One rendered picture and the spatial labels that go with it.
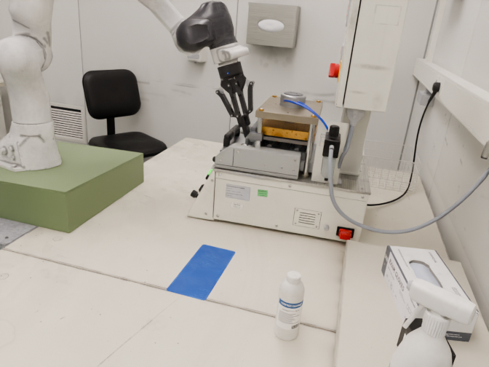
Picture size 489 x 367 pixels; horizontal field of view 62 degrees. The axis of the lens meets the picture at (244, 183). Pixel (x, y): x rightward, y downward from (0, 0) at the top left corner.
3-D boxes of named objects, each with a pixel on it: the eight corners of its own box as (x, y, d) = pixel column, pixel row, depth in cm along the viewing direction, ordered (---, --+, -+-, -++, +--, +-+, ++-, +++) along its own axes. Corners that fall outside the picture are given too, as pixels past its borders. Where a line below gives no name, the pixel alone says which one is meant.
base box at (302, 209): (354, 202, 152) (363, 159, 145) (358, 253, 118) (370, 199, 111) (216, 180, 161) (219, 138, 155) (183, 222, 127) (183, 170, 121)
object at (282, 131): (316, 129, 139) (321, 102, 135) (312, 148, 119) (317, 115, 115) (267, 124, 142) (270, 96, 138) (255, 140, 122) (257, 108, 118)
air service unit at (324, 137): (334, 169, 116) (343, 118, 111) (332, 188, 103) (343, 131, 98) (316, 167, 117) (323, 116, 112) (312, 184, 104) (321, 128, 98)
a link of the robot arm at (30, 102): (-5, 129, 114) (-19, 34, 106) (20, 116, 131) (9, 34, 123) (37, 129, 116) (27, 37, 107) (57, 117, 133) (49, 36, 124)
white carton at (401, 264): (428, 275, 102) (436, 250, 99) (469, 342, 81) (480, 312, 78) (380, 270, 102) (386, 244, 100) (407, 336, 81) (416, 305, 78)
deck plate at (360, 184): (364, 158, 146) (364, 156, 145) (370, 195, 114) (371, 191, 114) (239, 140, 154) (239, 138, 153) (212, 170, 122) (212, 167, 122)
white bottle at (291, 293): (273, 323, 88) (280, 266, 82) (295, 325, 88) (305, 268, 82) (274, 341, 83) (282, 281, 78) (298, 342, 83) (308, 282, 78)
